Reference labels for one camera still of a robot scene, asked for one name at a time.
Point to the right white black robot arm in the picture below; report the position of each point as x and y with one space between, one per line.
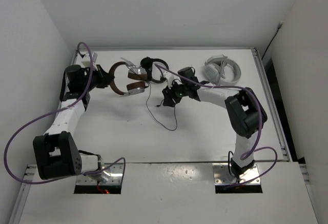
245 112

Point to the brown silver headphones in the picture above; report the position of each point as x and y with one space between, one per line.
136 74

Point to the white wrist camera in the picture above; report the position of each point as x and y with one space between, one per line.
169 78
89 60

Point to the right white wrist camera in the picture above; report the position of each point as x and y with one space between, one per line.
169 78

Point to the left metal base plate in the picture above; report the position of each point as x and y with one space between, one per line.
110 177

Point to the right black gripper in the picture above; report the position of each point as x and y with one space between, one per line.
169 95

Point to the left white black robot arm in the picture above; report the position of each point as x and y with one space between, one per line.
56 153

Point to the aluminium table frame rail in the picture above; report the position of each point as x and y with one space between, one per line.
272 107

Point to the metal base plate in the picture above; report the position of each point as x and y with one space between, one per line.
222 177
110 177

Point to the black Panasonic headphones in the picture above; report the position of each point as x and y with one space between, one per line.
147 64

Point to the white grey headphones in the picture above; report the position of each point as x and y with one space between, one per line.
214 70

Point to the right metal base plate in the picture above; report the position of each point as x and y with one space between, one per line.
222 177

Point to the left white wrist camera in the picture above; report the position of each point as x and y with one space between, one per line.
89 60

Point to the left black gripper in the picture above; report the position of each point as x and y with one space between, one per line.
104 78

